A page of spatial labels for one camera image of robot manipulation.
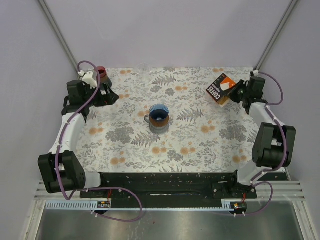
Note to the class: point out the clear glass carafe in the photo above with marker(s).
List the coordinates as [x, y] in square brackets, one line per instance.
[156, 130]

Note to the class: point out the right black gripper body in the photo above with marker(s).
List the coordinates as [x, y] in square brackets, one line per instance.
[239, 92]

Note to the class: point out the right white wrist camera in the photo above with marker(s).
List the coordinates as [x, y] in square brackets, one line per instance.
[254, 73]

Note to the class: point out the blue cone dripper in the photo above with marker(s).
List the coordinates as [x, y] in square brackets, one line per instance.
[159, 112]

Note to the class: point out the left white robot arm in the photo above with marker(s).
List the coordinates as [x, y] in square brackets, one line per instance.
[60, 168]

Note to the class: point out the orange coffee filter box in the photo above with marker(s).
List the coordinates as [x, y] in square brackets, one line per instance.
[218, 90]

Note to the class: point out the red topped dark flask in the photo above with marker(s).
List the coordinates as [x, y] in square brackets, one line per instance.
[104, 78]

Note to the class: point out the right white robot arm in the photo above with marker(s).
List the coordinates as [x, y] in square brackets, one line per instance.
[274, 143]

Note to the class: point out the aluminium frame rail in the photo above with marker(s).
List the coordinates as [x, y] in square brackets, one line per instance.
[58, 33]

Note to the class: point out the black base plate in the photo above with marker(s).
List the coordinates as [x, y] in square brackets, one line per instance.
[166, 190]

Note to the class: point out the brown wooden ring holder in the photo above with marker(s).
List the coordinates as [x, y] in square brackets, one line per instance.
[159, 123]

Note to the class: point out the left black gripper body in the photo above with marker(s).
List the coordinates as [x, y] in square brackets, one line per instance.
[100, 100]

